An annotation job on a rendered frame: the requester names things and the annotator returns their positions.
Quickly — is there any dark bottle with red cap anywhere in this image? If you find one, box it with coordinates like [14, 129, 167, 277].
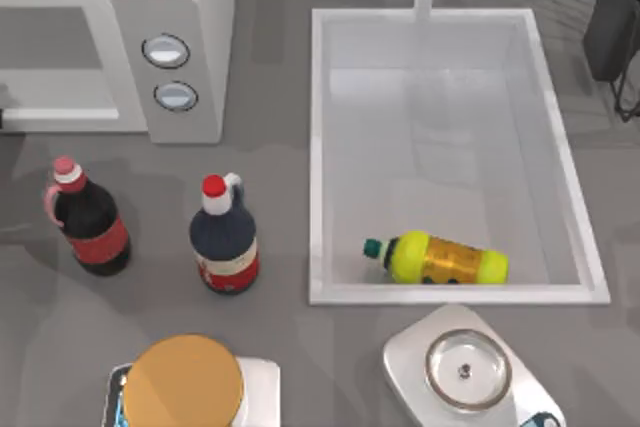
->
[188, 173, 261, 296]

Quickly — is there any white sink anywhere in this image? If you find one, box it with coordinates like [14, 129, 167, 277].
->
[308, 8, 612, 307]

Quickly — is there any yellow and orange bottle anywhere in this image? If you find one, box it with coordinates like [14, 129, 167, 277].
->
[362, 230, 510, 286]

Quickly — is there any small round microwave knob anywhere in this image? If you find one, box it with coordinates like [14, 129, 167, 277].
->
[153, 80, 199, 113]

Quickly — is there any large round microwave knob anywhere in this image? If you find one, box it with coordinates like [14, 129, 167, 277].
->
[141, 33, 191, 69]

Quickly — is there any dark bottle with pink cap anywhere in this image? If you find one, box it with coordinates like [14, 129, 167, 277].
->
[42, 155, 133, 278]

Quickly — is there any white scale with glass plate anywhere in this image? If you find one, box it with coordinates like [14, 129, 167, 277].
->
[383, 303, 568, 427]

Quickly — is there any white scale with orange plate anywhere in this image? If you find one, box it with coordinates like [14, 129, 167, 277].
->
[102, 334, 281, 427]

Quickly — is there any pale microwave oven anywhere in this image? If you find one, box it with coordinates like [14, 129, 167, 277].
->
[0, 0, 236, 145]

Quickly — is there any black stand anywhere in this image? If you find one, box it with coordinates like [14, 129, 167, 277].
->
[582, 0, 640, 123]

